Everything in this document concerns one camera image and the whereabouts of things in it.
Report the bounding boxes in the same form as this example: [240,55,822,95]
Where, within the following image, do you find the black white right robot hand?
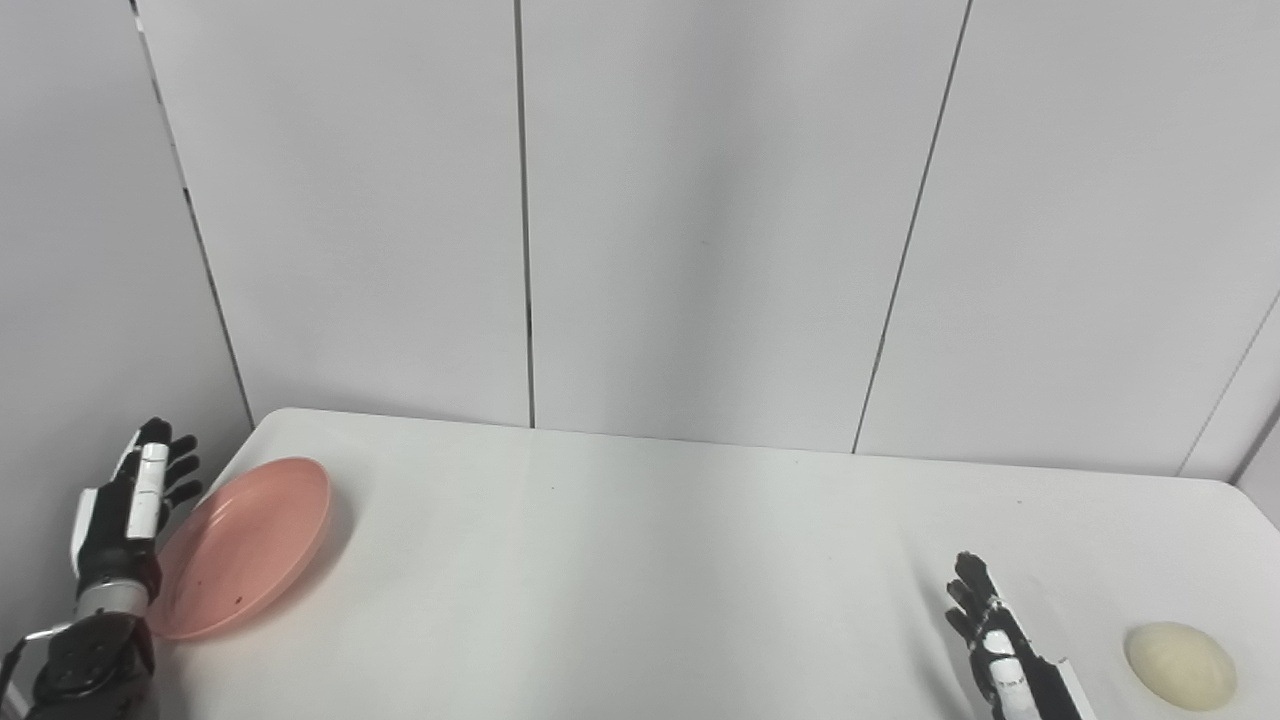
[945,551,1096,720]

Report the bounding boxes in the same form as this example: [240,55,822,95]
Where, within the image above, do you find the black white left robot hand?
[68,418,203,603]

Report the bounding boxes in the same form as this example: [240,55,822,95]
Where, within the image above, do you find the pink round plate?
[148,457,333,641]

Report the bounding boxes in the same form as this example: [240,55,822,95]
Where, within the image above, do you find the pale yellow steamed bun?
[1124,621,1238,712]

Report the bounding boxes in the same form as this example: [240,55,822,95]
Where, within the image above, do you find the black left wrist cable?
[0,625,71,706]

